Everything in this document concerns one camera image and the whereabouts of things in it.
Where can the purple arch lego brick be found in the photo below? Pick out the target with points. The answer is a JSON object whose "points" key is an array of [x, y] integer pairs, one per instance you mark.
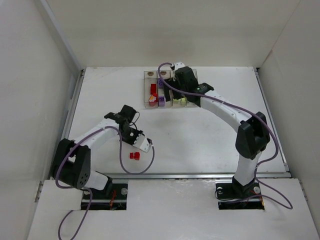
{"points": [[161, 101]]}

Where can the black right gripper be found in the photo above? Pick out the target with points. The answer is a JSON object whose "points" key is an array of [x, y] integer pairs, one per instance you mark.
{"points": [[172, 88]]}

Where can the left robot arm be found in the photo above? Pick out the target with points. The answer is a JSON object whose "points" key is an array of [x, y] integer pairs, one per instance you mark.
{"points": [[71, 166]]}

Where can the aluminium front rail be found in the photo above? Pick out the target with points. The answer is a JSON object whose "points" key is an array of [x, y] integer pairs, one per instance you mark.
{"points": [[178, 176]]}

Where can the purple slope lego brick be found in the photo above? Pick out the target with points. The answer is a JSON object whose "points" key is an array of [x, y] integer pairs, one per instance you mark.
{"points": [[160, 84]]}

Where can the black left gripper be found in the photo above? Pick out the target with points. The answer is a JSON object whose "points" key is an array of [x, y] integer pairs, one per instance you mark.
{"points": [[130, 136]]}

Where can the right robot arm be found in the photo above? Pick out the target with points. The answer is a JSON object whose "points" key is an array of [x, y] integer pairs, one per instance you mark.
{"points": [[252, 131]]}

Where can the red round lego pair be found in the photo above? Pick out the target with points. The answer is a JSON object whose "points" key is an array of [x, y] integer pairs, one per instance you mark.
{"points": [[134, 155]]}

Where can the red flower round lego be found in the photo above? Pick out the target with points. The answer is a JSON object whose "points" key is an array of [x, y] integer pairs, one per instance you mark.
{"points": [[153, 99]]}

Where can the red double round lego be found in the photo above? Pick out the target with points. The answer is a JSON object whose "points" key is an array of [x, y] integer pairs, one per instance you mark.
{"points": [[153, 88]]}

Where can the clear bin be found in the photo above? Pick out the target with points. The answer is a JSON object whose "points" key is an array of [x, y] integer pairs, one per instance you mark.
{"points": [[165, 74], [150, 77], [173, 76], [192, 103]]}

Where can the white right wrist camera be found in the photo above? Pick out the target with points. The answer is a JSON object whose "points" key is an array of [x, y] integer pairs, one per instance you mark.
{"points": [[177, 65]]}

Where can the lime green lego brick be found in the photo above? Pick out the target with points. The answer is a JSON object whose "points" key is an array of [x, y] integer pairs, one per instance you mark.
{"points": [[180, 101]]}

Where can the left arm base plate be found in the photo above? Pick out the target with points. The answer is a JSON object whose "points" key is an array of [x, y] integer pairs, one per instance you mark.
{"points": [[114, 200]]}

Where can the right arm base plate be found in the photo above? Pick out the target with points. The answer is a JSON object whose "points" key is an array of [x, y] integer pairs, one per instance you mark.
{"points": [[229, 199]]}

